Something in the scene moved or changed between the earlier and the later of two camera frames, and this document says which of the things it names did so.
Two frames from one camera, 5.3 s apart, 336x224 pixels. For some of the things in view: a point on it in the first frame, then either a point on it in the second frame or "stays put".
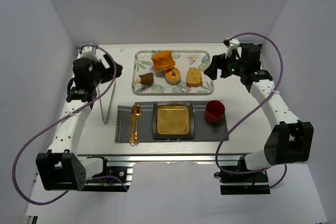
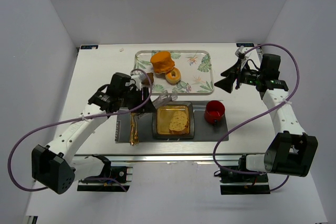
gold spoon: (137, 114) stays put
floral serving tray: (172, 72) stays put
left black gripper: (107, 67) -> (146, 100)
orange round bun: (163, 60) stays put
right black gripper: (220, 64) -> (237, 76)
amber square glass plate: (172, 119) stays put
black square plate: (172, 120) stays put
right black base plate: (243, 183) stays put
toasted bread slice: (193, 77) -> (179, 124)
